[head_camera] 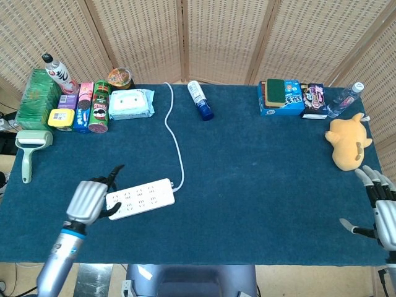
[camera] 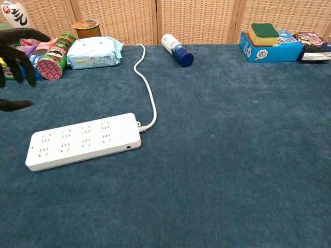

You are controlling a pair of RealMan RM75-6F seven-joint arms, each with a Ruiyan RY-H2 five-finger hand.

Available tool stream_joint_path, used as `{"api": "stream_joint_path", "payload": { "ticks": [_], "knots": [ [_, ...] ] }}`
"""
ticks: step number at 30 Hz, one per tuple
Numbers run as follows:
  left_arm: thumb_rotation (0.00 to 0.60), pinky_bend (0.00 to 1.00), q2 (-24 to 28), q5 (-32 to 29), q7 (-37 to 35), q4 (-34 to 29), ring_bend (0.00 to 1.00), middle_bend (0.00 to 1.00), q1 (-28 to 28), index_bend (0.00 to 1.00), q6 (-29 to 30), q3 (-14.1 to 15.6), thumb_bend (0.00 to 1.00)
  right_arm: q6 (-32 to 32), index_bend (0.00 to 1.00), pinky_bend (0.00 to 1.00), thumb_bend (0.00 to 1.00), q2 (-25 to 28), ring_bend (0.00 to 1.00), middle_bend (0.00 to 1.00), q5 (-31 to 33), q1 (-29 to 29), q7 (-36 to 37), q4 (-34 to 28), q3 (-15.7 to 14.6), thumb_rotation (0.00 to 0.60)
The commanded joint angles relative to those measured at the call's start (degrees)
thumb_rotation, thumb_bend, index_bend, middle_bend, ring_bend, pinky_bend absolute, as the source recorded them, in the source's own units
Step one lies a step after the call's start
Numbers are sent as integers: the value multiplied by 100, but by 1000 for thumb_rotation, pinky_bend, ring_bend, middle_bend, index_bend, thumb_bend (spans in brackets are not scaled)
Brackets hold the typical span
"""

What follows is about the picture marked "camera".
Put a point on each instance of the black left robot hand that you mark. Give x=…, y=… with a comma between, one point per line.
x=11, y=53

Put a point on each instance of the white power strip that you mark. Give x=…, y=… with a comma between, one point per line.
x=85, y=140

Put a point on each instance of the purple snack packet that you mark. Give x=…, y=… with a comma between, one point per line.
x=28, y=49

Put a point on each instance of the green tub yellow lid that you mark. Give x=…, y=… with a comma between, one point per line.
x=7, y=72

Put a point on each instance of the small blue cookie box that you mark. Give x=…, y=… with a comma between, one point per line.
x=35, y=60

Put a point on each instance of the green ridged container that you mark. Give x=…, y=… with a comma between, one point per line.
x=3, y=25

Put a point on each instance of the pink snack packet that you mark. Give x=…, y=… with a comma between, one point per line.
x=46, y=45

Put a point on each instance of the white pink drink bottle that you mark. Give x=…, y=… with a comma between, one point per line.
x=16, y=16

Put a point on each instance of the green Pringles can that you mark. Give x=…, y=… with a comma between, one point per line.
x=55, y=57

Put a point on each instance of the light blue wet wipes pack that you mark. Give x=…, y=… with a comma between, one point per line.
x=94, y=53

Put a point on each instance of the white bottle blue cap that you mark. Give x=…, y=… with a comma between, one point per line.
x=179, y=50

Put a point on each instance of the woven rattan folding screen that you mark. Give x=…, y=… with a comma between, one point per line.
x=196, y=18

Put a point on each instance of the yellow green scrub sponge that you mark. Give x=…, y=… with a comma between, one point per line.
x=264, y=34

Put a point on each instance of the blue cardboard box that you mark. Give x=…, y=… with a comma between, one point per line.
x=274, y=53

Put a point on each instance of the black pink snack bag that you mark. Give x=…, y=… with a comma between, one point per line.
x=315, y=47

